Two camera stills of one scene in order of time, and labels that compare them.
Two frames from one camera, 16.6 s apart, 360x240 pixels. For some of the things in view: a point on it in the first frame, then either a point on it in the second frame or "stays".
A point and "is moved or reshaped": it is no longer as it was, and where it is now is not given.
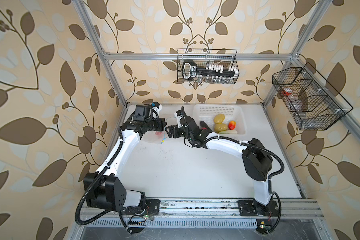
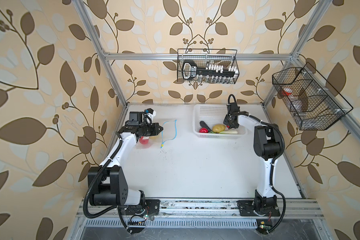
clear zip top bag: (159, 137) is moved or reshaped
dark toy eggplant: (204, 126) stays
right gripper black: (175, 128) to (225, 121)
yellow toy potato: (220, 127) stays
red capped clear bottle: (288, 92) stays
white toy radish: (231, 131) stays
